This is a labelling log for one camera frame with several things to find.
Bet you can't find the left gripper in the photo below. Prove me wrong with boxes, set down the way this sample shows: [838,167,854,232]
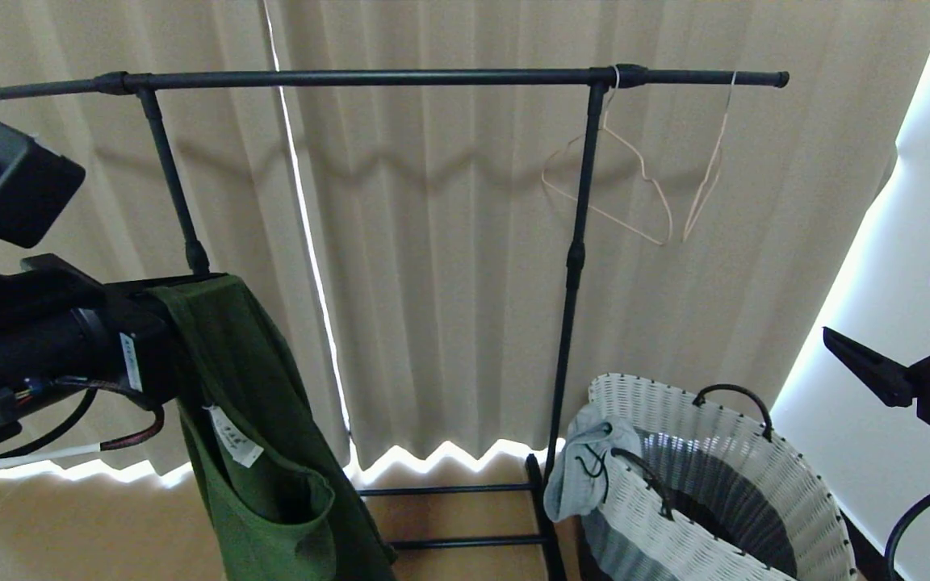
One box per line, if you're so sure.
[0,278,191,449]

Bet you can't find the green printed shirt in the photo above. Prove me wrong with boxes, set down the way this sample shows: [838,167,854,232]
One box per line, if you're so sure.
[146,274,398,581]

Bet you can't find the pink clothes hanger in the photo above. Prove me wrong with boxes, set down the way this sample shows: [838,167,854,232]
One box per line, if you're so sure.
[540,81,674,247]
[681,73,739,243]

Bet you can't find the white laundry basket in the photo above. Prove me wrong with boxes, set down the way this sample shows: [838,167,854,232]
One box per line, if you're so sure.
[578,373,858,581]

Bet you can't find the black clothes rack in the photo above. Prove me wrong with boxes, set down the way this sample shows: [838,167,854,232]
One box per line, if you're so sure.
[0,65,790,581]

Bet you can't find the pale grey shorts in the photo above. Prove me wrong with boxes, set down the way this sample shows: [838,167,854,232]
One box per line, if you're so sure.
[544,403,645,522]

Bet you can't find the beige curtain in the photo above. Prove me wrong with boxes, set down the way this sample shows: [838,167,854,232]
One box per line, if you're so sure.
[0,0,930,485]

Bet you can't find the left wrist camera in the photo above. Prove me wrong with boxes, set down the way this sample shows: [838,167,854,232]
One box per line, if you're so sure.
[0,121,88,251]

